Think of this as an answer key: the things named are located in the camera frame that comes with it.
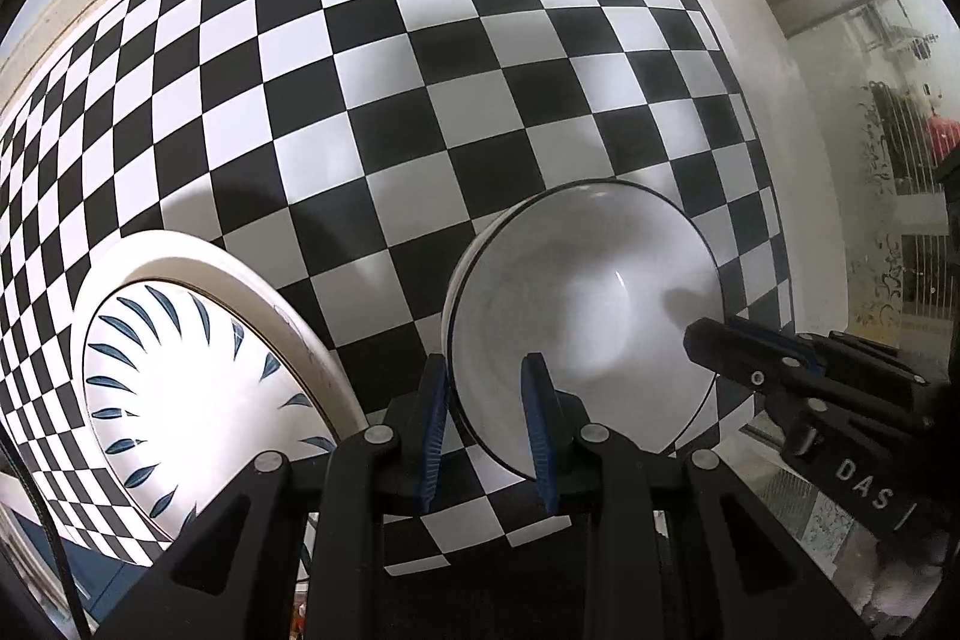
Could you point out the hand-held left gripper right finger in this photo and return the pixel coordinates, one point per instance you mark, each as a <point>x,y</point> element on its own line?
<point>536,430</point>

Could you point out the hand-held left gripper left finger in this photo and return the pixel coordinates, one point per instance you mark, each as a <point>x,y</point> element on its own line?
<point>433,430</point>

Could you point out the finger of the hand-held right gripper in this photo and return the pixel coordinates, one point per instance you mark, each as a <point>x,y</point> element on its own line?
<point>750,362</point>
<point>847,351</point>

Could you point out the black rimmed white bowl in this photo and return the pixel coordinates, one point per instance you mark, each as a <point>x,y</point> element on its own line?
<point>600,280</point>

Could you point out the blue striped white plate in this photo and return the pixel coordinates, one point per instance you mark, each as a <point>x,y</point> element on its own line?
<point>187,385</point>

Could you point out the plain white plate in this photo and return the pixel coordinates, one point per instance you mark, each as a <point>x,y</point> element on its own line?
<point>225,269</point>

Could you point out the glass sliding door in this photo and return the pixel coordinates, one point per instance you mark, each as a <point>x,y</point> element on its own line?
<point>885,160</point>

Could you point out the black white checkered tablecloth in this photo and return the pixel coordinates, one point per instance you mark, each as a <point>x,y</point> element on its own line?
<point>487,85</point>

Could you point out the blue cabinet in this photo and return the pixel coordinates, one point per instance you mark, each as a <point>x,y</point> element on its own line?
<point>97,580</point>

